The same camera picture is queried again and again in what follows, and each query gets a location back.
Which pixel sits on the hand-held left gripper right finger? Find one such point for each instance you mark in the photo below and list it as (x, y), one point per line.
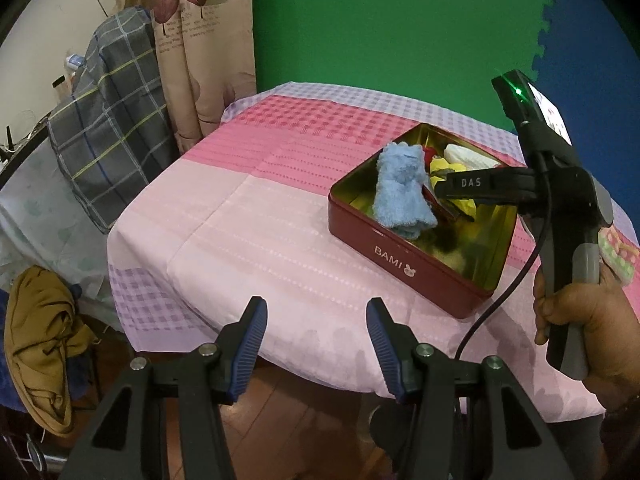
(387, 350)

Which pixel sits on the red tin box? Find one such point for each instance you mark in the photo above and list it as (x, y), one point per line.
(400, 255)

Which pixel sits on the small white blue object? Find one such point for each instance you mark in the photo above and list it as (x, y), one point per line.
(74, 62)

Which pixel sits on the pink checked tablecloth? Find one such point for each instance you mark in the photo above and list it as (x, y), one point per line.
(250, 240)

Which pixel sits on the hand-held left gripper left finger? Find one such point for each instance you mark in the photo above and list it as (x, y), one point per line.
(246, 347)

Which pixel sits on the grey plaid cloth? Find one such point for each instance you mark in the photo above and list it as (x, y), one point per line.
(115, 125)

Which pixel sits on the white folded cloth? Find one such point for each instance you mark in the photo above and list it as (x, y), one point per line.
(465, 155)

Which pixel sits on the person's right hand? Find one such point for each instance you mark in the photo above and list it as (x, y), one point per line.
(615, 330)

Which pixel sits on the pale patterned sheet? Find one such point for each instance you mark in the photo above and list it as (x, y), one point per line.
(35, 200)

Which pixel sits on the person's dark pants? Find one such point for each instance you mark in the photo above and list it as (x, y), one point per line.
(575, 450)

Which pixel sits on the pastel pink green cloth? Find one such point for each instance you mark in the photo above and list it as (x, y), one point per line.
(619, 255)

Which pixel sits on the blue foam mat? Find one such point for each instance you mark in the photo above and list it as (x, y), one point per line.
(590, 20)

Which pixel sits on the mustard yellow cloth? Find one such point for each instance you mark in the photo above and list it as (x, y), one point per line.
(40, 340)

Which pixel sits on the yellow soft toy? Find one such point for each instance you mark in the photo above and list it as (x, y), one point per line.
(441, 166)

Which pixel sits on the beige floral curtain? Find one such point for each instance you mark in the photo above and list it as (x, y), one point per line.
(220, 60)

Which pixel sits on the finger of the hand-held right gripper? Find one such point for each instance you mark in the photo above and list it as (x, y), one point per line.
(440, 189)
(456, 211)

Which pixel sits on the light blue fluffy towel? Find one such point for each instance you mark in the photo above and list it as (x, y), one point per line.
(400, 190)

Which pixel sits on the red soft item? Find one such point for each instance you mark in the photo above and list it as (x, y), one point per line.
(429, 155)

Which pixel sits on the green foam mat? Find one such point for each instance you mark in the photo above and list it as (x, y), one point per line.
(375, 35)

